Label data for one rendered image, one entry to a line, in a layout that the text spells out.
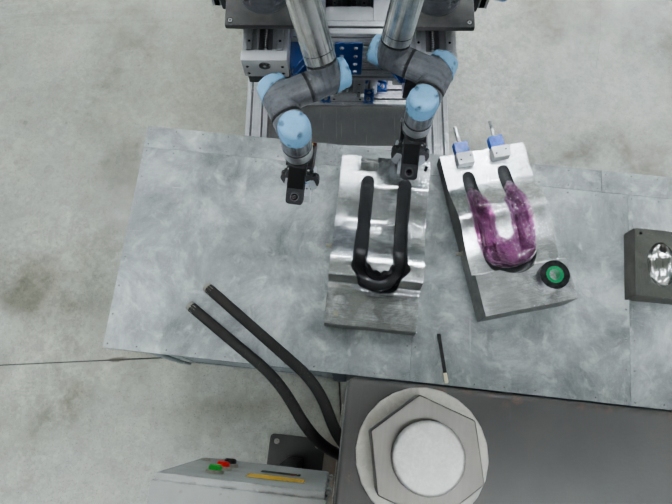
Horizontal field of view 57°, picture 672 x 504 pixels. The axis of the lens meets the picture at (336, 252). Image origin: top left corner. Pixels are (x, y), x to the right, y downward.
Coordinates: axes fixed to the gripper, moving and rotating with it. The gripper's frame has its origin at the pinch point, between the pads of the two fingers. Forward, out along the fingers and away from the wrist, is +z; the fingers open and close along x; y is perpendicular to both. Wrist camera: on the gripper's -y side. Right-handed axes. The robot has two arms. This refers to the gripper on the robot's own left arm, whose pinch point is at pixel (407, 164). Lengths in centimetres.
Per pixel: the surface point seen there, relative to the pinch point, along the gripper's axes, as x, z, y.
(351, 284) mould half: 12.5, 3.9, -36.4
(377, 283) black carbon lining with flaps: 5.3, 3.3, -35.4
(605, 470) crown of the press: -11, -110, -74
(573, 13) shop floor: -80, 91, 126
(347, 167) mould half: 17.3, 1.5, -2.2
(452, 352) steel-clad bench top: -18, 10, -52
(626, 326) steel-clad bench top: -67, 11, -39
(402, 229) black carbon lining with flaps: -0.4, 2.4, -19.1
